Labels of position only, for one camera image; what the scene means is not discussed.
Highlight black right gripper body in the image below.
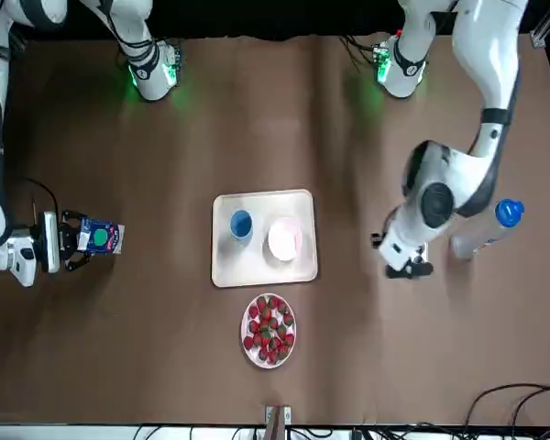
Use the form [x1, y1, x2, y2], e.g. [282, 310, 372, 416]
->
[57, 222, 82, 261]

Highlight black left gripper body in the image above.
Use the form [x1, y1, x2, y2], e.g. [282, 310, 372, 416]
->
[385, 256, 435, 280]

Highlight blue white milk carton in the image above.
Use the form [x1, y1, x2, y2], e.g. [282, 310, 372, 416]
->
[75, 218, 126, 256]

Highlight pink bowl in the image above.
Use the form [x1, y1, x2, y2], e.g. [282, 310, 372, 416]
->
[261, 217, 303, 263]

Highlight white rectangular tray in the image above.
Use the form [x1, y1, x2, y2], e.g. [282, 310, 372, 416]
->
[210, 188, 319, 289]

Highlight blue cup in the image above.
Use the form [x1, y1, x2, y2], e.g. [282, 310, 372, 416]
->
[229, 209, 254, 247]

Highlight clear bottle with blue cap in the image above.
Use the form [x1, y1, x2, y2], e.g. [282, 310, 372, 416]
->
[449, 199, 526, 261]

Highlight pink plate with strawberries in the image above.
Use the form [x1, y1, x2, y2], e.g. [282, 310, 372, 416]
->
[240, 292, 298, 369]

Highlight tangled black desk cables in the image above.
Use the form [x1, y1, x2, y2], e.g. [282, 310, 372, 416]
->
[467, 383, 550, 435]

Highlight aluminium camera post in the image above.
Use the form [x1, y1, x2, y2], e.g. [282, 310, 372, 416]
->
[264, 403, 292, 440]

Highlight black left arm base cables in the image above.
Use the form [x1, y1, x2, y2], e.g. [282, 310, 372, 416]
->
[338, 34, 381, 65]

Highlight aluminium frame profile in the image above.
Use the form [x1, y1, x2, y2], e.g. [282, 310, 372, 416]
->
[530, 17, 547, 47]

